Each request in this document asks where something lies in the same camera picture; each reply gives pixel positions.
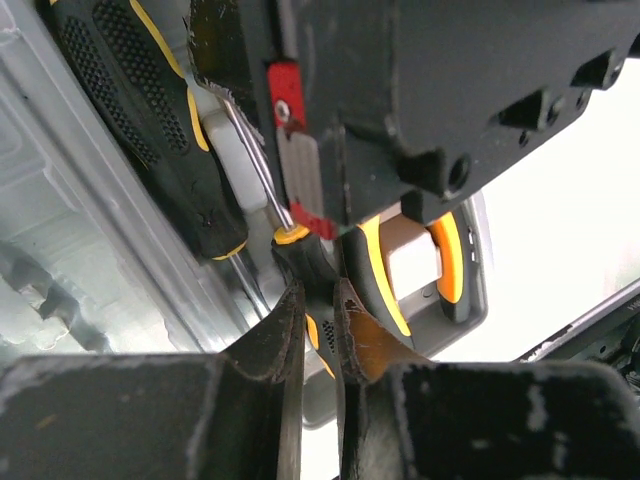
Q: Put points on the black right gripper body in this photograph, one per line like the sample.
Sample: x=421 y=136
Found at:
x=367 y=104

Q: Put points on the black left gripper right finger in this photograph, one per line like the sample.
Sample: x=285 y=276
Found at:
x=402 y=416

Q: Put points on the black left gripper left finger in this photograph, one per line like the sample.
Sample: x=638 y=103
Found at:
x=235 y=414

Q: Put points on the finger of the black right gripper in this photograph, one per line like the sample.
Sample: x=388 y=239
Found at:
x=218 y=56

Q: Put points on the phillips screwdriver black yellow handle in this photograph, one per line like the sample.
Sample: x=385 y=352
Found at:
x=138 y=87

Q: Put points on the orange black handled pliers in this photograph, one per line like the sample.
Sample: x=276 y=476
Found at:
x=387 y=260

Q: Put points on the flathead screwdriver black yellow handle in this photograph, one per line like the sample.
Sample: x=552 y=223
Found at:
x=296 y=250

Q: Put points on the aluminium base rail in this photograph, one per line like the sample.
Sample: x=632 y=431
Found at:
x=608 y=334

